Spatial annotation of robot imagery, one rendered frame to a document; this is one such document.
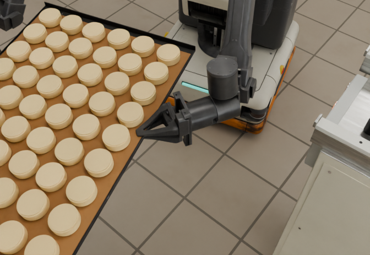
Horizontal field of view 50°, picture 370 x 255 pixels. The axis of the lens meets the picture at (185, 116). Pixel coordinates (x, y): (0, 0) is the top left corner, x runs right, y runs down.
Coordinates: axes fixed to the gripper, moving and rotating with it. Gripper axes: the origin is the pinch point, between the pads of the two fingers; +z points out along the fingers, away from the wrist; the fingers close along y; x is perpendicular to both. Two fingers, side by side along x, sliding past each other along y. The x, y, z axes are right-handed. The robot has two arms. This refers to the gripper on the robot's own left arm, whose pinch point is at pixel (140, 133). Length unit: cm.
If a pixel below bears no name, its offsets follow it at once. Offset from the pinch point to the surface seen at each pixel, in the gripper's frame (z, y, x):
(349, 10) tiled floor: -167, 111, 116
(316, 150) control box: -40.6, 22.0, -6.1
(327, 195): -40, 29, -15
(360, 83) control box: -59, 17, 5
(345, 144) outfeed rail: -40.5, 9.9, -12.2
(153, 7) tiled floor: -47, 108, 165
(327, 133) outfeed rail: -38.3, 9.5, -8.6
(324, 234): -41, 46, -20
